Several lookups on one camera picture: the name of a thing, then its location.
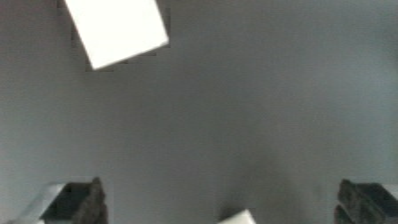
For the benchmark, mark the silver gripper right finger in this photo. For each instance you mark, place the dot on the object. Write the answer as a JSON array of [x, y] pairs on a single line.
[[369, 204]]

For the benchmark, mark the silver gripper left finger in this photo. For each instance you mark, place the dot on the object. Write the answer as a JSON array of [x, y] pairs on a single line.
[[68, 204]]

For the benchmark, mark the white desk leg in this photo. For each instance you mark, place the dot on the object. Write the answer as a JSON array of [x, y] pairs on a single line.
[[120, 27]]

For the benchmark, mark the white left side block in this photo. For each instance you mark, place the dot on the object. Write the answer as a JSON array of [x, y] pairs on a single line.
[[239, 218]]

